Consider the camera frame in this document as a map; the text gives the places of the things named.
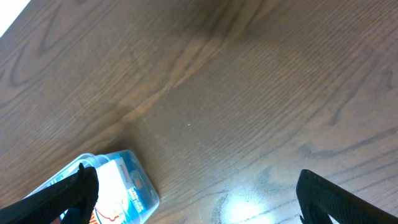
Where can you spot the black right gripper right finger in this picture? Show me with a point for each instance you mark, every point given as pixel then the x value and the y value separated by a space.
pixel 322 201

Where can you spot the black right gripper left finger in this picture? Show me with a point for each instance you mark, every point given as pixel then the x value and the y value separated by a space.
pixel 74 196

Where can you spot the clear plastic container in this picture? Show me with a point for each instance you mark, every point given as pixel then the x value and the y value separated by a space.
pixel 146 193

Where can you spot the white green Panadol box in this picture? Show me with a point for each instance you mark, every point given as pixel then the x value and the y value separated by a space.
pixel 112 199

